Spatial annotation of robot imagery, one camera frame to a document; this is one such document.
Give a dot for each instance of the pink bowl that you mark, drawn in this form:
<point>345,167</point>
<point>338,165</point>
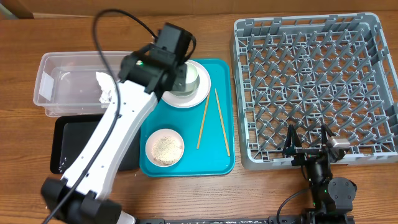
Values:
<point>164,147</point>

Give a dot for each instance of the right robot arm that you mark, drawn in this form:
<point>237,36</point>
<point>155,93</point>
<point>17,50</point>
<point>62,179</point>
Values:
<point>332,196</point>

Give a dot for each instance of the grey dishwasher rack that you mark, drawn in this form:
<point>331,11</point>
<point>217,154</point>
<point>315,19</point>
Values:
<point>306,71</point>

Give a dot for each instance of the black plastic tray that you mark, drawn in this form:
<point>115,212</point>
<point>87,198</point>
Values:
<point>71,135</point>

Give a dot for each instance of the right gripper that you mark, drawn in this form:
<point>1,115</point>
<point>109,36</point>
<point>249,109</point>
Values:
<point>304,154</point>

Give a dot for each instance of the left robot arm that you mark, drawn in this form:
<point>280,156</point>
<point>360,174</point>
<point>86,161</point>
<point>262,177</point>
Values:
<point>82,194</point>

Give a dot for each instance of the white napkin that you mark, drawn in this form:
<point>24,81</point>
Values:
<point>106,84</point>

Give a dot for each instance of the white round plate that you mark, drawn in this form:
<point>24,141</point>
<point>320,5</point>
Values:
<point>195,98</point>

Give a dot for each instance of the clear plastic storage bin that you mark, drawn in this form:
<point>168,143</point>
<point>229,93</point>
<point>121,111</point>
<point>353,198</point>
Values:
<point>66,83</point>

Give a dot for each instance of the wooden chopstick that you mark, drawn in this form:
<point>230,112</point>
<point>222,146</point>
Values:
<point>203,121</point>
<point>222,123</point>

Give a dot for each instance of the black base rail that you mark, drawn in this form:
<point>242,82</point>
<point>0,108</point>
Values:
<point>269,220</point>

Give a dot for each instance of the teal serving tray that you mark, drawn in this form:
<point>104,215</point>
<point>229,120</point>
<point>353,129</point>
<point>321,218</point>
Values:
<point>211,158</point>

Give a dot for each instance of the grey shallow bowl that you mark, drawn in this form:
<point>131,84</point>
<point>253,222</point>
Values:
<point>180,89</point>

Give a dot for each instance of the pale green paper cup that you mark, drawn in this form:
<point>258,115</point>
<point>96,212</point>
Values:
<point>192,78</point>

